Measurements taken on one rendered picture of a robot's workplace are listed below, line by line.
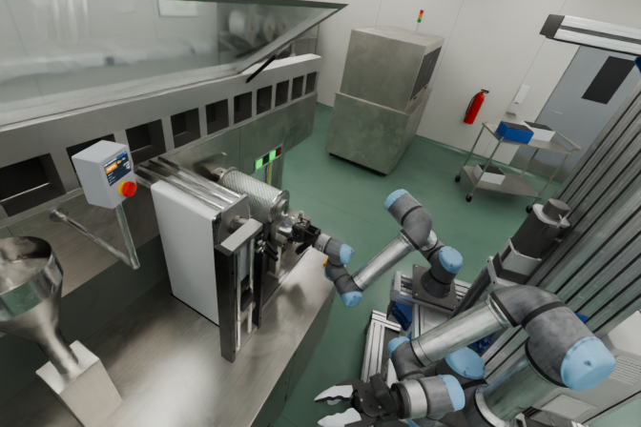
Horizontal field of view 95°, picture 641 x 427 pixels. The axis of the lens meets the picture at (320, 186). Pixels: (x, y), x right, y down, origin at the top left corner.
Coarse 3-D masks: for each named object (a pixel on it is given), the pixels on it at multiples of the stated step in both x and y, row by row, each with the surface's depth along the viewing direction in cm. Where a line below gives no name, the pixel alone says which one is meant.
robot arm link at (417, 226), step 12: (408, 216) 114; (420, 216) 112; (408, 228) 112; (420, 228) 111; (396, 240) 114; (408, 240) 111; (420, 240) 110; (384, 252) 114; (396, 252) 112; (408, 252) 113; (372, 264) 114; (384, 264) 113; (348, 276) 120; (360, 276) 115; (372, 276) 114; (348, 288) 115; (360, 288) 115; (348, 300) 113; (360, 300) 116
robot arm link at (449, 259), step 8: (440, 248) 144; (448, 248) 143; (432, 256) 144; (440, 256) 140; (448, 256) 139; (456, 256) 140; (432, 264) 145; (440, 264) 140; (448, 264) 136; (456, 264) 136; (432, 272) 145; (440, 272) 141; (448, 272) 138; (456, 272) 138; (440, 280) 142; (448, 280) 141
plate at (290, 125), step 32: (256, 128) 141; (288, 128) 170; (192, 160) 111; (224, 160) 129; (32, 224) 72; (64, 224) 79; (96, 224) 87; (128, 224) 97; (64, 256) 82; (96, 256) 91; (64, 288) 85
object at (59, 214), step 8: (64, 208) 77; (56, 216) 75; (64, 216) 75; (72, 224) 74; (80, 232) 72; (88, 232) 72; (96, 240) 71; (104, 240) 71; (104, 248) 70; (112, 248) 69; (120, 256) 68; (128, 264) 67
